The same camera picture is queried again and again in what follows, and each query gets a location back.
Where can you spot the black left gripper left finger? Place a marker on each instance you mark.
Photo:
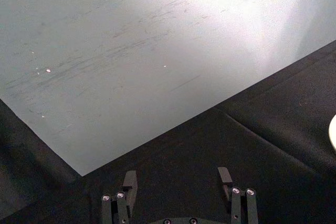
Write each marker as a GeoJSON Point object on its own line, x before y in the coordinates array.
{"type": "Point", "coordinates": [121, 203]}

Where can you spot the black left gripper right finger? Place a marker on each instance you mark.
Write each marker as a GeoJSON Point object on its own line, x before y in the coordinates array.
{"type": "Point", "coordinates": [239, 203]}

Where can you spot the black table cloth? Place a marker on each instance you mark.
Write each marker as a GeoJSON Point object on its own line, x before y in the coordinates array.
{"type": "Point", "coordinates": [236, 142]}

